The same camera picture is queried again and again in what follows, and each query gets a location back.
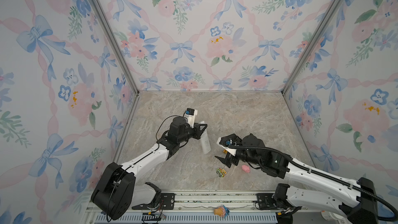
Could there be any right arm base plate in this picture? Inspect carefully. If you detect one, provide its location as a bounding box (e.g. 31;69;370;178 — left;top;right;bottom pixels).
256;192;302;211

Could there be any white remote control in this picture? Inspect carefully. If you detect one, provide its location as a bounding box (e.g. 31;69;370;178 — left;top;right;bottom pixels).
200;128;211;154

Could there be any white cup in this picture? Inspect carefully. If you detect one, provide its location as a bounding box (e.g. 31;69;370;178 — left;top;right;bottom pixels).
321;211;342;221

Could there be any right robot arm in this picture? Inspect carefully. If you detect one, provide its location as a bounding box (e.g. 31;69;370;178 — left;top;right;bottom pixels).
217;134;398;224

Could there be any green yellow battery pack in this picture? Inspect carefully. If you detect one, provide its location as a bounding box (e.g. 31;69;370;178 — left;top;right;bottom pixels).
216;168;227;177

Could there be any small circuit board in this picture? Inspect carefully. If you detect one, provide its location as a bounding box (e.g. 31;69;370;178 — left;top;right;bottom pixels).
141;212;166;224

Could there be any aluminium front rail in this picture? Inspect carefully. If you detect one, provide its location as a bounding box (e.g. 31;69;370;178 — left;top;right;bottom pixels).
82;189;352;224

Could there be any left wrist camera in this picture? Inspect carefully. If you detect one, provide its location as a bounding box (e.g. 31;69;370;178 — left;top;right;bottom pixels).
184;108;198;128

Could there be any pink blue plush toy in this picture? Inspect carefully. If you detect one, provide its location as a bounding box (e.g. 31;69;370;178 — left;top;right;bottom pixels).
213;205;230;218

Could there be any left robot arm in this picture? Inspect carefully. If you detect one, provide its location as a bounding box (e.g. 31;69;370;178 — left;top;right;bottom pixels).
91;116;207;222

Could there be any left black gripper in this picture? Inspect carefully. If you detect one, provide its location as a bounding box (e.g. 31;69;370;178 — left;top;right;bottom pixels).
177;123;206;146

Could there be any pink pig toy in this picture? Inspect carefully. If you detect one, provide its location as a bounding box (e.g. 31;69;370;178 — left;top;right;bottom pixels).
241;165;251;173

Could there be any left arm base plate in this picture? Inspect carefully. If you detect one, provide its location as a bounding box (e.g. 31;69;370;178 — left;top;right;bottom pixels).
131;193;176;211

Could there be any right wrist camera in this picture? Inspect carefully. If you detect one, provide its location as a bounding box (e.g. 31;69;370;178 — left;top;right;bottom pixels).
217;134;241;156

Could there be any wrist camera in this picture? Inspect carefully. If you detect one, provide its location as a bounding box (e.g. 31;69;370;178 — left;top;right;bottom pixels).
184;108;198;128
217;134;241;156

